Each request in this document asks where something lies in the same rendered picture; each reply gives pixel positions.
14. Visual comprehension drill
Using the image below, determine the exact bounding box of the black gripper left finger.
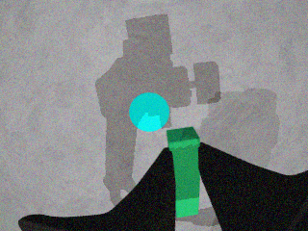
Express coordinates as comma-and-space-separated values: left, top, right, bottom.
18, 147, 176, 231

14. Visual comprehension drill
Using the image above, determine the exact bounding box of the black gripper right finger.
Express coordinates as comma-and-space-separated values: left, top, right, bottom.
197, 142, 308, 231

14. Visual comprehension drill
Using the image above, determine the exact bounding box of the green rectangular post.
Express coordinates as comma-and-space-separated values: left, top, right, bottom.
166, 127, 200, 218

